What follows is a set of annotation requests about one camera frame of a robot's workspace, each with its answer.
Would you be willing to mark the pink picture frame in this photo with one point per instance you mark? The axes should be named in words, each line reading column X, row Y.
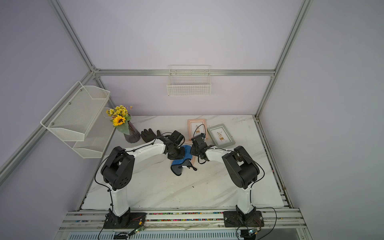
column 197, row 127
column 194, row 158

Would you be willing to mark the dark glass vase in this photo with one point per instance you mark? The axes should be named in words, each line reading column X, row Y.
column 134, row 135

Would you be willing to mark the blue microfibre cloth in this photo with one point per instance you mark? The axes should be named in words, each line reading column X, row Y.
column 177, row 166

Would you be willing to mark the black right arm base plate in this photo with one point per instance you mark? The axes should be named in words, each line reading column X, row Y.
column 238, row 219

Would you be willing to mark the white wire wall basket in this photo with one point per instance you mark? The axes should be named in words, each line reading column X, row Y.
column 189, row 80

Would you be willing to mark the sunflower bouquet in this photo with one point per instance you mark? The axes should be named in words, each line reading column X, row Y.
column 120, row 118

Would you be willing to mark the aluminium enclosure frame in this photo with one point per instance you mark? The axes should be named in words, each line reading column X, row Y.
column 9, row 168

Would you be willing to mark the black yellow work glove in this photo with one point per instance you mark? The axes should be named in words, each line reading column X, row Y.
column 149, row 136

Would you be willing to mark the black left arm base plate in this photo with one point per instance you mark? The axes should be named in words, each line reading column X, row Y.
column 129, row 220

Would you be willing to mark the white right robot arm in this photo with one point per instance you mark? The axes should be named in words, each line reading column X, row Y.
column 242, row 169

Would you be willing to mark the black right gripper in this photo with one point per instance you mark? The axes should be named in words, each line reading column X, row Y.
column 193, row 150

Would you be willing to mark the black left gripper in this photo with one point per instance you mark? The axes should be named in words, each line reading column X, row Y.
column 181, row 155

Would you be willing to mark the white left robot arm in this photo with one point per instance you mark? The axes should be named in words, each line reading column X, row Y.
column 118, row 169

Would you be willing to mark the white mesh wall shelf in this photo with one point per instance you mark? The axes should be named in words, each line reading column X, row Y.
column 80, row 121

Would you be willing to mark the green picture frame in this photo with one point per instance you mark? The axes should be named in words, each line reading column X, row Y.
column 221, row 136

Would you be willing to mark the aluminium front rail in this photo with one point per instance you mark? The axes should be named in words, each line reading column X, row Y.
column 271, row 224

